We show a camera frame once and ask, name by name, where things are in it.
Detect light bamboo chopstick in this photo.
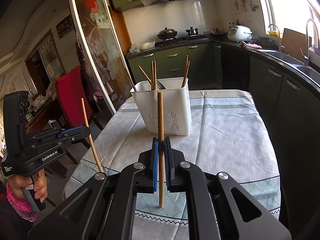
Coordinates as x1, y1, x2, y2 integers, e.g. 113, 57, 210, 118
138, 65, 152, 85
124, 67, 137, 92
151, 60, 156, 90
81, 98, 104, 173
157, 92, 165, 209

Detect pink sleeve left forearm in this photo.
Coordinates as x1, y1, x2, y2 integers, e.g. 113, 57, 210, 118
6, 184, 37, 222

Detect red checkered kitchen cloth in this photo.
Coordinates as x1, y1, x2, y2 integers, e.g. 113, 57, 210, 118
239, 41, 262, 50

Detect chrome kitchen faucet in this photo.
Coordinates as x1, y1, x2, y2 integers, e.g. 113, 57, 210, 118
299, 18, 320, 67

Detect person's left hand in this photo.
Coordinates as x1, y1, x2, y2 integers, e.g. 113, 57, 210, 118
6, 168, 49, 204

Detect hanging checkered apron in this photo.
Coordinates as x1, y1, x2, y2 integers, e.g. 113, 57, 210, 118
75, 37, 113, 103

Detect red upholstered chair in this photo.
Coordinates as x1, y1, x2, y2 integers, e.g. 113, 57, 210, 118
55, 66, 103, 131

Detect white plastic utensil holder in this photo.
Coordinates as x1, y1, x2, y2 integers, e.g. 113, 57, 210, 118
130, 77, 191, 136

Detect patterned grey tablecloth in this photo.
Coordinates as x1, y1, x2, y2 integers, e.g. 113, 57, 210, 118
62, 89, 282, 240

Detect green lower cabinets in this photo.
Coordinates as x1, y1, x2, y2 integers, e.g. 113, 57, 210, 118
127, 42, 221, 90

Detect white plastic bags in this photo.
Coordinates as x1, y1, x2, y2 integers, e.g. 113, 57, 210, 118
129, 39, 156, 54

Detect black wok with lid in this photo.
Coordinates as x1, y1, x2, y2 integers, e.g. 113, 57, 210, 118
157, 27, 177, 41

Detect small black pot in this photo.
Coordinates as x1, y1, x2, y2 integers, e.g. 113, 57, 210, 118
185, 27, 199, 37

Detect floral glass sliding door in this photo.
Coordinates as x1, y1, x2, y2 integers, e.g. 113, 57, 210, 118
69, 0, 132, 114

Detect dark pan with lid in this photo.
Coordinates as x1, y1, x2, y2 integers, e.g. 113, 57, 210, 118
209, 30, 227, 41

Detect white rice cooker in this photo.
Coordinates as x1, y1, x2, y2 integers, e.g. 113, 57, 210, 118
227, 25, 252, 42

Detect small chrome faucet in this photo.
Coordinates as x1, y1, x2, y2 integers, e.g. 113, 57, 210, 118
268, 23, 283, 53

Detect wooden cutting board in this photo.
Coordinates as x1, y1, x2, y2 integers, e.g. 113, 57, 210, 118
281, 28, 307, 62

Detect stainless steel sink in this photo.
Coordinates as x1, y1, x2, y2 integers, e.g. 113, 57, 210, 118
258, 49, 320, 84

